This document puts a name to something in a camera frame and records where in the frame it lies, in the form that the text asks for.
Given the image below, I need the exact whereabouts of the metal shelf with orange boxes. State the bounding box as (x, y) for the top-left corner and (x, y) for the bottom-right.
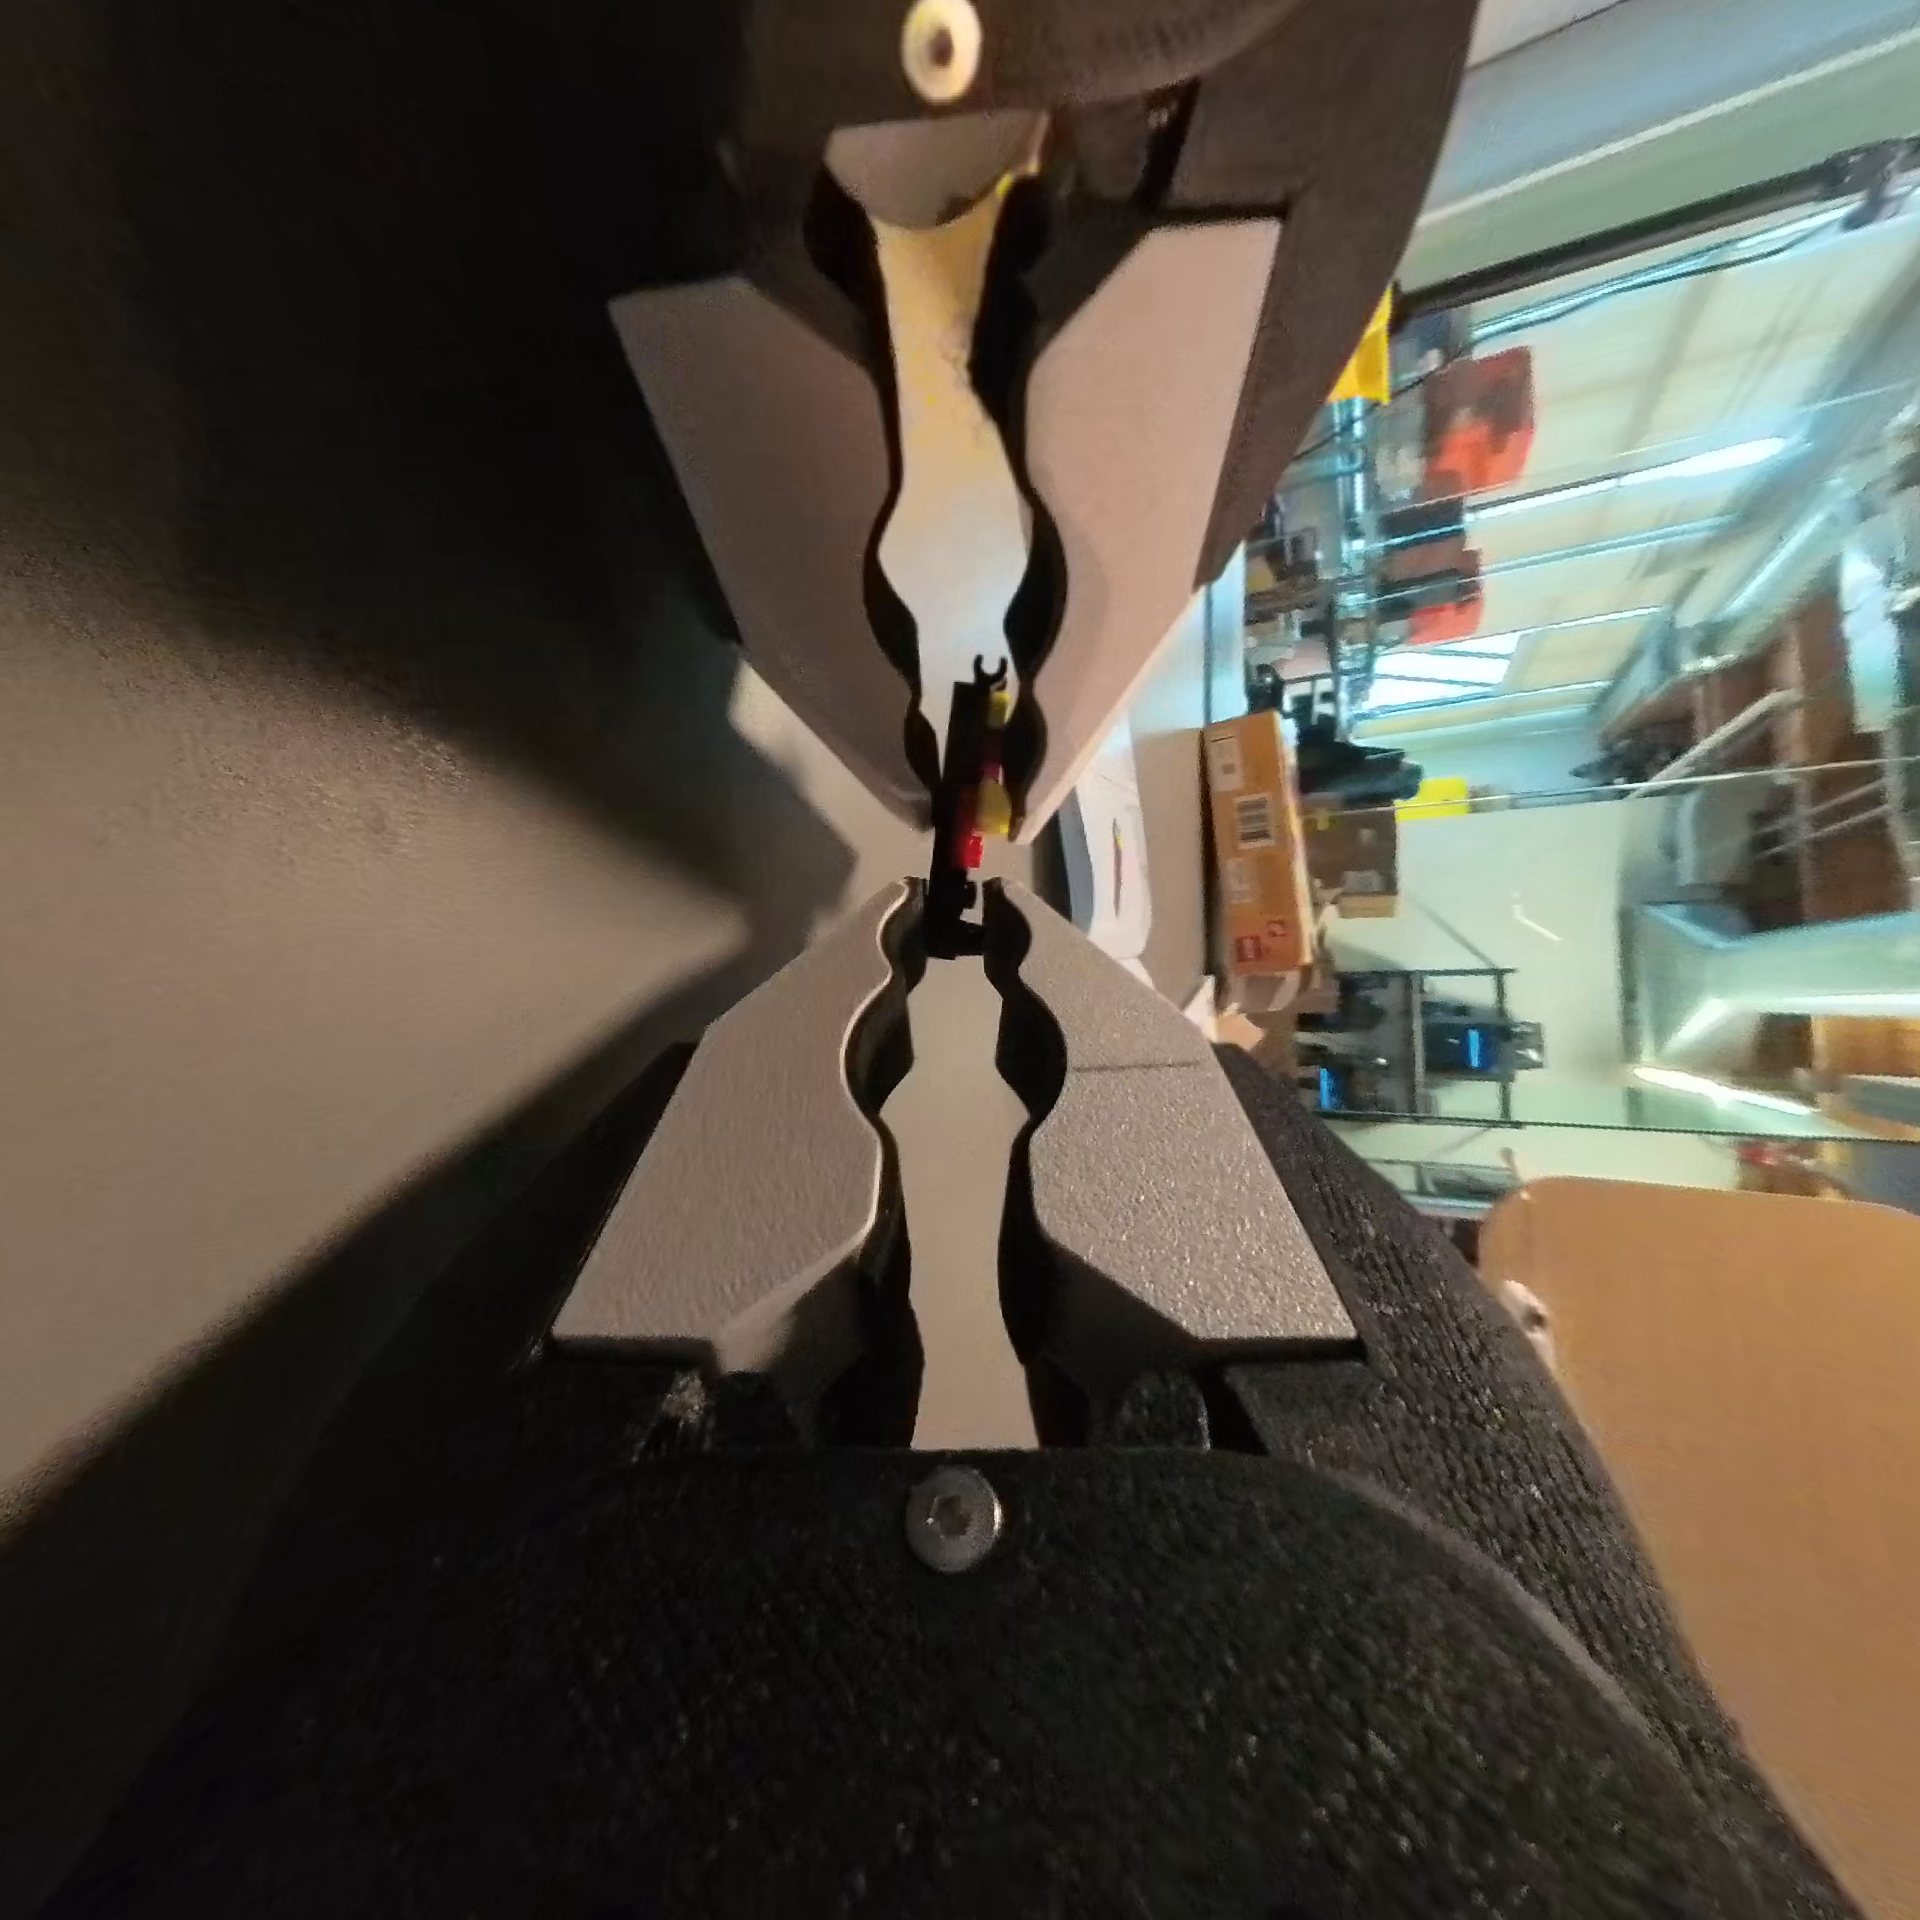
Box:
(1243, 348), (1539, 722)

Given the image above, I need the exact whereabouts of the yellow cardboard toy box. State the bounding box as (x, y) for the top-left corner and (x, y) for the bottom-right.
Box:
(1200, 710), (1328, 1016)

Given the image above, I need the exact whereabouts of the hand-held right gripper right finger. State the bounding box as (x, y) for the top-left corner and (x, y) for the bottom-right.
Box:
(984, 881), (1362, 1448)

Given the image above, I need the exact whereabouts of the colourful printed leaflet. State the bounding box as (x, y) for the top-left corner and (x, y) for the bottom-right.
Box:
(1058, 765), (1157, 963)

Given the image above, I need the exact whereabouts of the black red yellow lego assembly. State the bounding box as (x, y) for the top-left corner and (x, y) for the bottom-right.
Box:
(918, 658), (1028, 901)

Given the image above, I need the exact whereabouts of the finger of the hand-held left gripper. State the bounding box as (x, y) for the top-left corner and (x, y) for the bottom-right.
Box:
(608, 177), (946, 837)
(972, 177), (1295, 846)

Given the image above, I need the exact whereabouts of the wooden book stand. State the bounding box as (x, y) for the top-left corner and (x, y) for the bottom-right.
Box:
(1476, 1175), (1920, 1920)

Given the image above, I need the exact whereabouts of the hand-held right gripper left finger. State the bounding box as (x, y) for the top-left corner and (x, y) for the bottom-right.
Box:
(551, 878), (922, 1448)

